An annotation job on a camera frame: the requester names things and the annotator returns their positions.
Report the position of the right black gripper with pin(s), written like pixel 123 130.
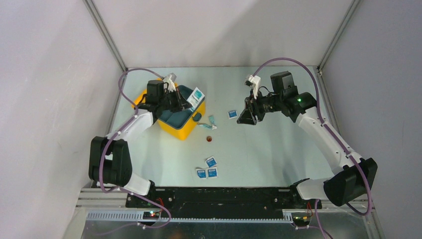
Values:
pixel 248 116

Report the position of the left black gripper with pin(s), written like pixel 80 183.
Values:
pixel 181 103

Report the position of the white teal striped packet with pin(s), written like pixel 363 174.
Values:
pixel 195 98

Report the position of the dark teal divided tray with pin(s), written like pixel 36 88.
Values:
pixel 180 119

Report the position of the yellow medicine kit box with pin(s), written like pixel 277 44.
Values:
pixel 148 113

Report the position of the teal tube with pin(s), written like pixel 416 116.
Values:
pixel 212 121
pixel 204 125

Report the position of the blue alcohol pad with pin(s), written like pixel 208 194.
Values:
pixel 201 173
pixel 211 162
pixel 212 172
pixel 232 114

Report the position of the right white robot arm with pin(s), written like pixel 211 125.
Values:
pixel 353 176

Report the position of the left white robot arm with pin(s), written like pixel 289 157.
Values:
pixel 110 158

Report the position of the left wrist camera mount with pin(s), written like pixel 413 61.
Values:
pixel 169 82

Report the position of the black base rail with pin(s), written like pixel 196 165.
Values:
pixel 229 202

